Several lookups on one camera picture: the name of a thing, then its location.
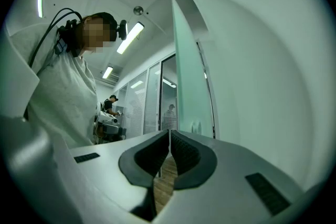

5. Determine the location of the black neck mount clip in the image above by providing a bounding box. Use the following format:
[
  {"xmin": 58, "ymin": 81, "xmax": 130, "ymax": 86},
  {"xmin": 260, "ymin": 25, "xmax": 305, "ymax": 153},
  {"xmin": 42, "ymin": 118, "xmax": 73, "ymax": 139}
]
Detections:
[{"xmin": 54, "ymin": 19, "xmax": 85, "ymax": 59}]

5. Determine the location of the thick black cable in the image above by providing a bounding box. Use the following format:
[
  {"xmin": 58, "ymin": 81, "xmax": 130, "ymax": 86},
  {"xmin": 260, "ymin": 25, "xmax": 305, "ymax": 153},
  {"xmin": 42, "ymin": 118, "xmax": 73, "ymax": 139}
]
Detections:
[{"xmin": 27, "ymin": 7, "xmax": 83, "ymax": 69}]

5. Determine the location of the person's head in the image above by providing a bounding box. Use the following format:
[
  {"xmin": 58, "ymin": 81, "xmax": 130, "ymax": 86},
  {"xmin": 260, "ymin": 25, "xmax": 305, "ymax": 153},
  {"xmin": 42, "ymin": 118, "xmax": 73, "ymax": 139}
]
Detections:
[{"xmin": 77, "ymin": 12, "xmax": 118, "ymax": 55}]

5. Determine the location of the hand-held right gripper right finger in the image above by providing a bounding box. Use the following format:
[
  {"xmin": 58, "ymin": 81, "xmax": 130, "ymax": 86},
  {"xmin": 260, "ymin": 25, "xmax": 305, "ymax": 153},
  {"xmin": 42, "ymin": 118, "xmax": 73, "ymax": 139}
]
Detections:
[{"xmin": 154, "ymin": 129, "xmax": 306, "ymax": 224}]

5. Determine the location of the black head-mounted camera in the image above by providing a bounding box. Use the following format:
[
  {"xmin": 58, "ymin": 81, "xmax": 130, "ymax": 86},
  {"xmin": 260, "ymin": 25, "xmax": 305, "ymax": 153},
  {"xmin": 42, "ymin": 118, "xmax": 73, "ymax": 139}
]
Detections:
[{"xmin": 117, "ymin": 19, "xmax": 129, "ymax": 41}]

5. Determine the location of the person's grey sweatshirt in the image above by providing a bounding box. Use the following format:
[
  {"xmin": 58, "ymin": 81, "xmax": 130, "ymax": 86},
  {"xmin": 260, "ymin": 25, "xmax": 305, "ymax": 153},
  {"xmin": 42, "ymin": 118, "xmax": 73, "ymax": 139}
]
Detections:
[{"xmin": 9, "ymin": 22, "xmax": 100, "ymax": 150}]

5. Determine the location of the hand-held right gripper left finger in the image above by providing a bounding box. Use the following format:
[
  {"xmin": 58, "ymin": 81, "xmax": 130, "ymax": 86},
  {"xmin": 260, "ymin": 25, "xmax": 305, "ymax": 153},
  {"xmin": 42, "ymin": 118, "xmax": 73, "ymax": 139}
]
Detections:
[{"xmin": 69, "ymin": 129, "xmax": 170, "ymax": 222}]

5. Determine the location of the glass partition panel with blinds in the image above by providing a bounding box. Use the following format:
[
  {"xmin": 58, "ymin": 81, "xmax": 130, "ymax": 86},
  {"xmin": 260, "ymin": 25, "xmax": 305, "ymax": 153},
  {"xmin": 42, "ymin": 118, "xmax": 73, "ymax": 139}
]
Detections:
[
  {"xmin": 143, "ymin": 62, "xmax": 162, "ymax": 136},
  {"xmin": 123, "ymin": 70, "xmax": 148, "ymax": 140}
]

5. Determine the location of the frosted glass door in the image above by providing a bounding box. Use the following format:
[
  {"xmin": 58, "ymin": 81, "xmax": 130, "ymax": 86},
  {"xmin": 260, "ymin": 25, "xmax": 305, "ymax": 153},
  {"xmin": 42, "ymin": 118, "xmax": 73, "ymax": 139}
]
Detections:
[{"xmin": 171, "ymin": 0, "xmax": 215, "ymax": 139}]

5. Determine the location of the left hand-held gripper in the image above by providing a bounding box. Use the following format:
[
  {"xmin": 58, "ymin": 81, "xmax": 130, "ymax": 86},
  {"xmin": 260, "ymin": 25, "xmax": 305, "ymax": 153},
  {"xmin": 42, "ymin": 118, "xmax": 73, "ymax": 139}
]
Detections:
[{"xmin": 94, "ymin": 113, "xmax": 128, "ymax": 144}]

